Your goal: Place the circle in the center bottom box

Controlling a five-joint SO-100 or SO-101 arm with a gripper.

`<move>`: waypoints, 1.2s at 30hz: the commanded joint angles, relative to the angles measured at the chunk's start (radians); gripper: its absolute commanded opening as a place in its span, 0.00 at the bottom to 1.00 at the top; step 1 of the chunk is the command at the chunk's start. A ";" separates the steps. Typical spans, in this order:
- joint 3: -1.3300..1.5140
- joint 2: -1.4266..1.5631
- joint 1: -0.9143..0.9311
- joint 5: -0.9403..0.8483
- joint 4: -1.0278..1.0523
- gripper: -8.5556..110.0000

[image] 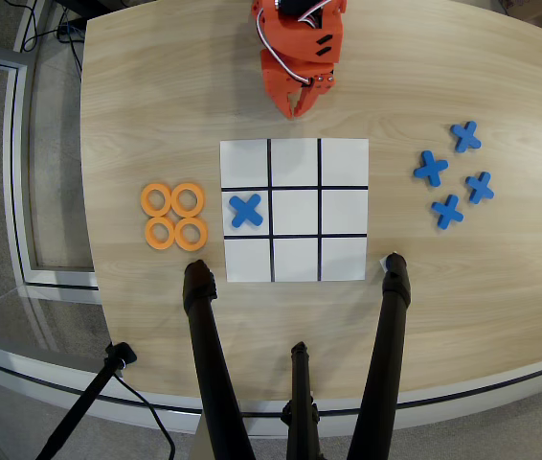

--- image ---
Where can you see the white metal floor frame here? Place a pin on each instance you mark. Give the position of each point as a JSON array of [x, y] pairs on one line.
[[15, 144]]

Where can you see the black stand pole with clamp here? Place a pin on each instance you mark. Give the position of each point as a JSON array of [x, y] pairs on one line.
[[89, 393]]

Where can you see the black tripod leg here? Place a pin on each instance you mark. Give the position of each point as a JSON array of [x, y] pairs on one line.
[[301, 397], [209, 345], [386, 345]]

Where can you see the white tape piece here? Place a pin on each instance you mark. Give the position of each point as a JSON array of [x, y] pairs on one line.
[[382, 263]]

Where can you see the blue cross piece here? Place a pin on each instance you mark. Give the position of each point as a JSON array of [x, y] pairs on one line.
[[466, 136], [448, 211], [430, 168], [480, 187], [246, 211]]

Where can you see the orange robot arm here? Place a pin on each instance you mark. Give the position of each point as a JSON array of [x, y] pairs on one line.
[[300, 29]]

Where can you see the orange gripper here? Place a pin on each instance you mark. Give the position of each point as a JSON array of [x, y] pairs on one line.
[[278, 81]]

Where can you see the white tic-tac-toe grid sheet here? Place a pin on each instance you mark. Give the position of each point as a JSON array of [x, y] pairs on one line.
[[295, 211]]

